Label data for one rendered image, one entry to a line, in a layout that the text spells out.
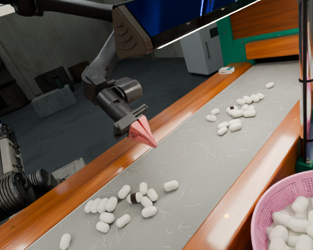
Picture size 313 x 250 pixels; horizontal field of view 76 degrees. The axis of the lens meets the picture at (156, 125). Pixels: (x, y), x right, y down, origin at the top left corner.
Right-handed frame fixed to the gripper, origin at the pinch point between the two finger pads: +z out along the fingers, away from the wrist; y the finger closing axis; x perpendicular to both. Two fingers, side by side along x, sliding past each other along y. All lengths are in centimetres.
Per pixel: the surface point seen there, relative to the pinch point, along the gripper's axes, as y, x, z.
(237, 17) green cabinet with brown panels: 77, -1, -21
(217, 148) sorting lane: 12.8, 1.3, 11.4
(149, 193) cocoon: -8.3, 2.2, 7.4
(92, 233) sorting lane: -21.8, 6.9, 4.6
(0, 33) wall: 128, 481, -851
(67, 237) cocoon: -25.9, 7.5, 1.6
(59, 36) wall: 311, 505, -761
